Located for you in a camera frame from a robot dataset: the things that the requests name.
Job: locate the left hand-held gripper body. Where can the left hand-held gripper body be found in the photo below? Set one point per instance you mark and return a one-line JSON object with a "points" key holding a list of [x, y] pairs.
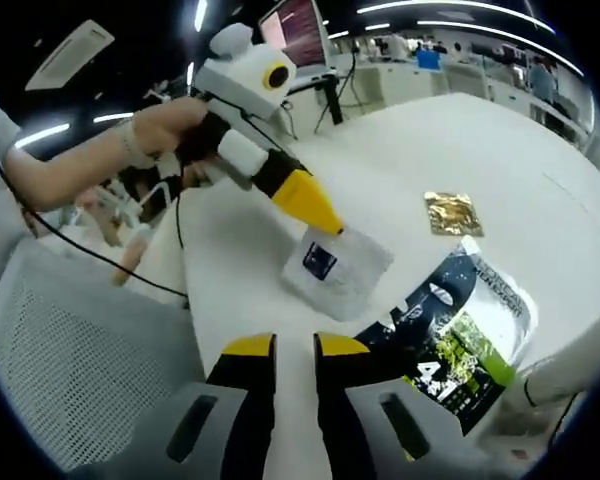
{"points": [[235, 75]]}

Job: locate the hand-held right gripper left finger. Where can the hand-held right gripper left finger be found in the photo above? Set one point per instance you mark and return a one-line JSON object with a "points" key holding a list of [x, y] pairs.
{"points": [[240, 425]]}

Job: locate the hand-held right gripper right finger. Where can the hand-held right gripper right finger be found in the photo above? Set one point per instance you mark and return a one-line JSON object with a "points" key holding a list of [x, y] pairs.
{"points": [[350, 425]]}

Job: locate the clear dark-label skincare sachet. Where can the clear dark-label skincare sachet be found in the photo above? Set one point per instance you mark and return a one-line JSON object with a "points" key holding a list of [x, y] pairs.
{"points": [[350, 280]]}

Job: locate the gold foil skincare sachet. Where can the gold foil skincare sachet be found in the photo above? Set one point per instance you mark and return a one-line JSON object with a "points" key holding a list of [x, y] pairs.
{"points": [[452, 214]]}

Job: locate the silver green black skincare sachet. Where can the silver green black skincare sachet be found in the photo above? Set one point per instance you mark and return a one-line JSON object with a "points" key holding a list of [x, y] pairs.
{"points": [[480, 310]]}

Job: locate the person's left hand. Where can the person's left hand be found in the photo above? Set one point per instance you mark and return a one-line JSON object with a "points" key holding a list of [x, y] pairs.
{"points": [[170, 130]]}

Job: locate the white monitor stand tray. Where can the white monitor stand tray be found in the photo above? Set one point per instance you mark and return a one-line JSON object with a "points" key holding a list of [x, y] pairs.
{"points": [[312, 76]]}

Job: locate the computer monitor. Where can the computer monitor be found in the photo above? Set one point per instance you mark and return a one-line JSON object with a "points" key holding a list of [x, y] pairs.
{"points": [[300, 30]]}

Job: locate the black monitor stand pole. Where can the black monitor stand pole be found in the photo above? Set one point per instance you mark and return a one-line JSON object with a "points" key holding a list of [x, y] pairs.
{"points": [[334, 107]]}

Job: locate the white office desk row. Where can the white office desk row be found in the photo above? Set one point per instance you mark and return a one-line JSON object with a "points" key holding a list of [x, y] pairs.
{"points": [[380, 85]]}

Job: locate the long ceiling light strip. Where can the long ceiling light strip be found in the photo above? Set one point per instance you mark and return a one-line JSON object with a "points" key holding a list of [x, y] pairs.
{"points": [[430, 23], [380, 8]]}

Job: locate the ceiling air conditioner panel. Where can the ceiling air conditioner panel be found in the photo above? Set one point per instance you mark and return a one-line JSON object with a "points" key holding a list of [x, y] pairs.
{"points": [[67, 55]]}

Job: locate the grey mesh office chair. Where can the grey mesh office chair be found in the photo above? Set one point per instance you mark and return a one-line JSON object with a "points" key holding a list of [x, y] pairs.
{"points": [[80, 360]]}

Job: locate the blue desk panel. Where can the blue desk panel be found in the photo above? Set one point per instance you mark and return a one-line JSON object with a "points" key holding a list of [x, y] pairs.
{"points": [[428, 59]]}

